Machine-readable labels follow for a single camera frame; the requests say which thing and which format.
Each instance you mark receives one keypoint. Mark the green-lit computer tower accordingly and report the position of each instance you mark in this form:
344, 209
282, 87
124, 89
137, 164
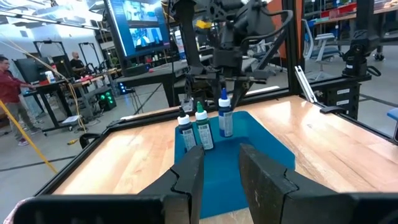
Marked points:
107, 99

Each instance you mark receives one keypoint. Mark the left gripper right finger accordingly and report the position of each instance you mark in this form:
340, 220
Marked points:
264, 186

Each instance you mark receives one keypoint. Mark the black labelled control box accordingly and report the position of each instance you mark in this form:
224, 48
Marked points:
342, 101

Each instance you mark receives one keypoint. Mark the yellow tag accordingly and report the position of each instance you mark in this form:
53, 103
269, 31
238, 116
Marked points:
203, 24

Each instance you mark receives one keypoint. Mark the cluttered workbench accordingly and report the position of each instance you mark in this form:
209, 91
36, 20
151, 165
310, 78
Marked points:
49, 85

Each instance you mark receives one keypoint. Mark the blue chair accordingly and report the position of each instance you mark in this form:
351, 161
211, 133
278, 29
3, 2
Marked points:
393, 113

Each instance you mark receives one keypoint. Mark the black desk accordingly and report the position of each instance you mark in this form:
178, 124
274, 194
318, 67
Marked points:
149, 76

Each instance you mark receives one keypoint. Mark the green-capped food colouring bottle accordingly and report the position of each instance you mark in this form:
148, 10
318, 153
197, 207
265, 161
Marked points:
203, 130

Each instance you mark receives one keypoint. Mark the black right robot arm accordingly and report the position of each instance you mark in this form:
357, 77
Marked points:
189, 31

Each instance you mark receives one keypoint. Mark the person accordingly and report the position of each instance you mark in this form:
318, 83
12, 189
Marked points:
11, 90
76, 65

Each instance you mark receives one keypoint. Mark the blue plastic bin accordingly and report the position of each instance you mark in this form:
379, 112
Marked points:
222, 174

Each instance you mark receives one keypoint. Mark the blue-capped food colouring bottle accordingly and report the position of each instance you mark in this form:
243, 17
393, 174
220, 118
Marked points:
225, 121

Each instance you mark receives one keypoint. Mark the black-capped food colouring bottle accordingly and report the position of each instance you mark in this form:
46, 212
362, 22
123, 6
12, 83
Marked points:
186, 130

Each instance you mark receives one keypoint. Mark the silver metal strut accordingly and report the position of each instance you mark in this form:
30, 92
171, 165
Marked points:
306, 85

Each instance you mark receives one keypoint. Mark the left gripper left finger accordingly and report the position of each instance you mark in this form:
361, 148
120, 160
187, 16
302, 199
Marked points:
186, 186

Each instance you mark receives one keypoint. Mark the black neighbouring robot arm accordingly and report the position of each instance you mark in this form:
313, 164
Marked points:
360, 49

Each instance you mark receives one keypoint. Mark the white office chair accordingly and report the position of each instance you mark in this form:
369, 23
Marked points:
323, 51

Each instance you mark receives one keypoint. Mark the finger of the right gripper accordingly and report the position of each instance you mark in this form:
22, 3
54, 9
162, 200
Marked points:
241, 90
218, 90

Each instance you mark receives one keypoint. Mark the large wall display screen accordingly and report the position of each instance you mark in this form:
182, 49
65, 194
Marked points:
140, 18

